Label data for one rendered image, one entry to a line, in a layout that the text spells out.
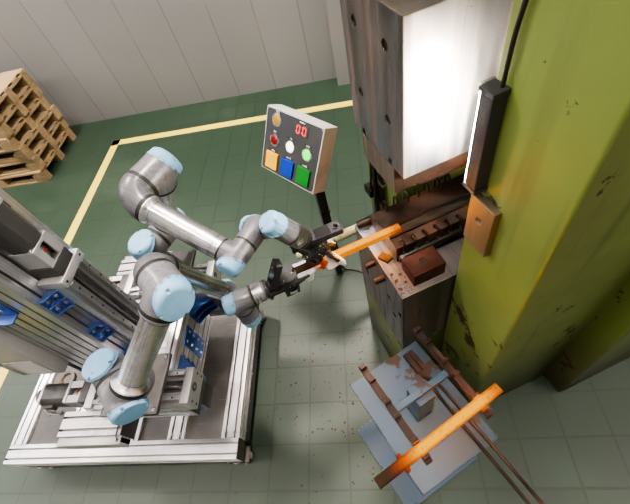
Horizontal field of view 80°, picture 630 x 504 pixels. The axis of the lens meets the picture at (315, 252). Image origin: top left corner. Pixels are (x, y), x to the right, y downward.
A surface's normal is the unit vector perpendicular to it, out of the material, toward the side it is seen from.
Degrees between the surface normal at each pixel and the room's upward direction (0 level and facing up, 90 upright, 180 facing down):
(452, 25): 90
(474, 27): 90
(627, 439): 0
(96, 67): 90
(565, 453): 0
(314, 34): 90
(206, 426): 0
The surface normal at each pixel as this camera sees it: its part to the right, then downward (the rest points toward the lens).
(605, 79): -0.91, 0.40
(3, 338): 0.98, -0.11
